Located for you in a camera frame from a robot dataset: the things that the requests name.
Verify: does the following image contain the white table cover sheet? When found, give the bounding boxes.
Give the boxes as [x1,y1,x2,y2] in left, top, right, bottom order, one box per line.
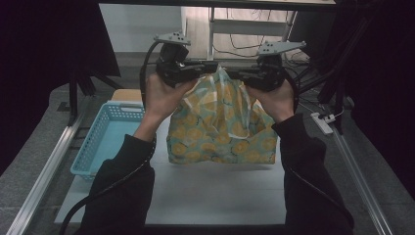
[53,114,289,226]

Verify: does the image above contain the white power strip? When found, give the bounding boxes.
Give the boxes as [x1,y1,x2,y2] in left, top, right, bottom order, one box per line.
[310,112,335,136]

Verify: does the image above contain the right hand-held gripper black cable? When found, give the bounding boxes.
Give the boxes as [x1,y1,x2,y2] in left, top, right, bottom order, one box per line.
[283,70,356,231]

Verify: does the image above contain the aluminium rail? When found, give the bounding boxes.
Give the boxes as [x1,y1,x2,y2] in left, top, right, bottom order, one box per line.
[6,111,86,235]
[330,129,394,235]

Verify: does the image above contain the black floor cables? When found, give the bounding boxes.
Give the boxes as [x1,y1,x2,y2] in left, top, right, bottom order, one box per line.
[212,9,311,68]

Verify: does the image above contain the black curtain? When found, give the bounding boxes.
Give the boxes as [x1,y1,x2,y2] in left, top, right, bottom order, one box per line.
[0,0,122,174]
[336,0,415,205]

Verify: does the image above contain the black metal stand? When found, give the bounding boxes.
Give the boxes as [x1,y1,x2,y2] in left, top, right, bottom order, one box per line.
[289,13,380,135]
[67,63,125,127]

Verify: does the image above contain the left hand-held gripper black cable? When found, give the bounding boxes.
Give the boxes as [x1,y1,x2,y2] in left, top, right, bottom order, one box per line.
[58,40,161,235]

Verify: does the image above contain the white desk frame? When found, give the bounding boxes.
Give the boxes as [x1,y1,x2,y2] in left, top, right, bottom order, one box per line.
[205,6,299,71]

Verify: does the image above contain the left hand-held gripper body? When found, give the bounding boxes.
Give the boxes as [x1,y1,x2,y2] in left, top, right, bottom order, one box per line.
[154,31,201,88]

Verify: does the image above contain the orange slice print bag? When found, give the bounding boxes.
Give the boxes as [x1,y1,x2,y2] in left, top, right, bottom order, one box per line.
[165,65,279,165]

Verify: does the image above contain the hand-held gripper black cable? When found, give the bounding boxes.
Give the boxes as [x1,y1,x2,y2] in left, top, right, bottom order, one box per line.
[58,40,161,235]
[283,70,356,231]

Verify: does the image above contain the person's left hand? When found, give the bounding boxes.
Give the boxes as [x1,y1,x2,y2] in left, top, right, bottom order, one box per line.
[144,72,198,123]

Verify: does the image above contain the white floor cable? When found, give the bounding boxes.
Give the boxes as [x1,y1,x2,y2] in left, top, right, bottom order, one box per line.
[295,97,329,116]

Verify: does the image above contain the light blue plastic basket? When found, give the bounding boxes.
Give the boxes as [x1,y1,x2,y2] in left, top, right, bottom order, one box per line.
[69,101,147,182]

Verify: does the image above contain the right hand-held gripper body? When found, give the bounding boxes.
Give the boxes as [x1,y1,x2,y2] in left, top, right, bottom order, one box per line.
[250,40,307,93]

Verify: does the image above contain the person's right hand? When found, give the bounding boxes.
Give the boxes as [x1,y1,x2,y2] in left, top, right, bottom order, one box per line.
[246,80,297,123]

